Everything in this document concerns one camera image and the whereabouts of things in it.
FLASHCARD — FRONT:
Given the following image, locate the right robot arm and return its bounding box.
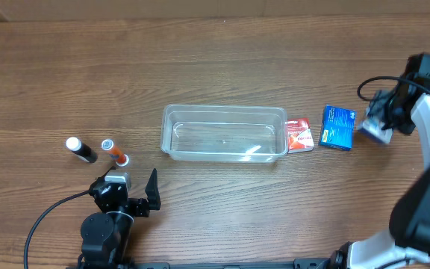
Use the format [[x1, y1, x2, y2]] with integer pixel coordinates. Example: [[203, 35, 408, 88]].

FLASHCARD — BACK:
[[320, 87, 430, 268]]

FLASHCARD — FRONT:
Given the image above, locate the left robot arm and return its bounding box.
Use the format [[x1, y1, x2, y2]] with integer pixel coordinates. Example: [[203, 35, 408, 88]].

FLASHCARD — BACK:
[[80, 167, 161, 268]]

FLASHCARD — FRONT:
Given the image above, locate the clear plastic container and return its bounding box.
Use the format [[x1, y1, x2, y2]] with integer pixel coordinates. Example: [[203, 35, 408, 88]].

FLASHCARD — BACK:
[[161, 105, 288, 163]]

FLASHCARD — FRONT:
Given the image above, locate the dark bottle white cap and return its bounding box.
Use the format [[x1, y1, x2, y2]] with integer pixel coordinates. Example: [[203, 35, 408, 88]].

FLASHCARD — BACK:
[[66, 137, 98, 163]]

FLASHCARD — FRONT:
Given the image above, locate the red Panadol box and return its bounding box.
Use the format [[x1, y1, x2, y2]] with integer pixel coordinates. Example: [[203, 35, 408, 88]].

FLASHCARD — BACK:
[[287, 118, 314, 154]]

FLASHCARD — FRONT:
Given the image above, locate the blue VapoDrops box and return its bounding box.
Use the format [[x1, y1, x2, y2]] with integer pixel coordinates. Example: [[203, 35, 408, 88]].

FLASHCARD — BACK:
[[319, 105, 356, 151]]

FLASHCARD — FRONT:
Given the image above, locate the orange vitamin tube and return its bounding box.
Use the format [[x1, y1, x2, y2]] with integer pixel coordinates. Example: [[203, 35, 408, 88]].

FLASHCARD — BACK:
[[101, 138, 130, 167]]

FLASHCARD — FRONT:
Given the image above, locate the white medicine box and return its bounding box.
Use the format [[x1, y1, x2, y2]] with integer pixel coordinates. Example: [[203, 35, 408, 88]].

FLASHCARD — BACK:
[[357, 116, 393, 144]]

